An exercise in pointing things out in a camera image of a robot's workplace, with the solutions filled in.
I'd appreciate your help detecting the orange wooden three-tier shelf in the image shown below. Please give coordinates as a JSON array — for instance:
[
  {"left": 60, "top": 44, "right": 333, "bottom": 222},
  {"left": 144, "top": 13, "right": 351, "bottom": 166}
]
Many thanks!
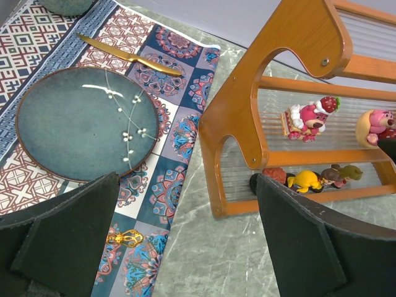
[{"left": 199, "top": 1, "right": 395, "bottom": 217}]

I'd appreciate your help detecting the red-haired figurine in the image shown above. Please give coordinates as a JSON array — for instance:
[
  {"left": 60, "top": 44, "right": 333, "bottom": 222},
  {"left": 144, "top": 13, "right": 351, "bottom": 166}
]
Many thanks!
[{"left": 249, "top": 168, "right": 286, "bottom": 195}]

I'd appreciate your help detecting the patterned blue placemat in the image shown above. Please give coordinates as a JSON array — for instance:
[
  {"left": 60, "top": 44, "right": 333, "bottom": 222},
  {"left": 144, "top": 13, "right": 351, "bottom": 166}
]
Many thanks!
[{"left": 0, "top": 0, "right": 221, "bottom": 297}]

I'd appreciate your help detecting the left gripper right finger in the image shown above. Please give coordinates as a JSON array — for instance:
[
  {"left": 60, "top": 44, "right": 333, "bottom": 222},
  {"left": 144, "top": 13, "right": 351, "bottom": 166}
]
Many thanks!
[{"left": 256, "top": 174, "right": 395, "bottom": 296}]

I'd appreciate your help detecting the pink donut strawberry toy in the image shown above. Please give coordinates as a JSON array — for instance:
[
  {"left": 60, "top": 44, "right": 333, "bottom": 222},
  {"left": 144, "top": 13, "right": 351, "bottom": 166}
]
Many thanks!
[{"left": 355, "top": 110, "right": 395, "bottom": 149}]

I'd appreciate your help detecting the brown-haired figurine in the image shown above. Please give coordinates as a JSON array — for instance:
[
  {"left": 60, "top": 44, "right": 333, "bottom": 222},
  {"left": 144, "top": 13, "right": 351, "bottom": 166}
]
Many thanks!
[{"left": 319, "top": 164, "right": 343, "bottom": 185}]

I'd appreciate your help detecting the strawberry cake slice toy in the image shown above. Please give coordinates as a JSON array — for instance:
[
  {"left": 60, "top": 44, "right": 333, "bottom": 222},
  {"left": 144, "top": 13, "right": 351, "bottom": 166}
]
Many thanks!
[{"left": 281, "top": 96, "right": 340, "bottom": 143}]

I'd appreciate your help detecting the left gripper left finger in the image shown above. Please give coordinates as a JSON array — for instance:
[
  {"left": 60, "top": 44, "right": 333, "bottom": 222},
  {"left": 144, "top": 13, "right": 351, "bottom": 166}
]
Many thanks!
[{"left": 1, "top": 173, "right": 119, "bottom": 296}]

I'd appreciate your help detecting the gold fork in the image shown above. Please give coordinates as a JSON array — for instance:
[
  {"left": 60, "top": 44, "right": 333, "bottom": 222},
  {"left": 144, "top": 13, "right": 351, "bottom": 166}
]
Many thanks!
[{"left": 106, "top": 229, "right": 144, "bottom": 248}]

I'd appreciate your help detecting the green ceramic mug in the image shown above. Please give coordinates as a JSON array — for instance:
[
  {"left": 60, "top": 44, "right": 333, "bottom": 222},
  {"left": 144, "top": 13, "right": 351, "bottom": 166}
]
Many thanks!
[{"left": 38, "top": 0, "right": 93, "bottom": 16}]

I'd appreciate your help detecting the teal ceramic plate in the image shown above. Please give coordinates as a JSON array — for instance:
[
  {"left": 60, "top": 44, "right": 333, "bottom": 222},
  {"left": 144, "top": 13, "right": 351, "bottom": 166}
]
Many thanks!
[{"left": 15, "top": 67, "right": 159, "bottom": 181}]

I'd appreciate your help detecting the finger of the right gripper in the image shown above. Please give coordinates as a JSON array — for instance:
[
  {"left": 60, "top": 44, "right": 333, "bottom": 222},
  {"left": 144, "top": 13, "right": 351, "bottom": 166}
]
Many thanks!
[{"left": 377, "top": 139, "right": 396, "bottom": 163}]

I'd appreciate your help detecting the gold knife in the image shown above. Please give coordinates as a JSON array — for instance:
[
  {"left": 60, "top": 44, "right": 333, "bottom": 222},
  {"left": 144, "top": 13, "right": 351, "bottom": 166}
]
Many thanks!
[{"left": 77, "top": 33, "right": 182, "bottom": 76}]

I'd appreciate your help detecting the yellow-haired figurine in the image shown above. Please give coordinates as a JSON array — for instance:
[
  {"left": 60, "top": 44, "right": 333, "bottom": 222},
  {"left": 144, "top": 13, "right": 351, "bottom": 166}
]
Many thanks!
[{"left": 285, "top": 170, "right": 324, "bottom": 194}]

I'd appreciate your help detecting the straw hat figurine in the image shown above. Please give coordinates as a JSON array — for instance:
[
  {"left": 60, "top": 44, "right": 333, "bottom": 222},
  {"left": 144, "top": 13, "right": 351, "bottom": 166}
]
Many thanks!
[{"left": 332, "top": 164, "right": 363, "bottom": 189}]

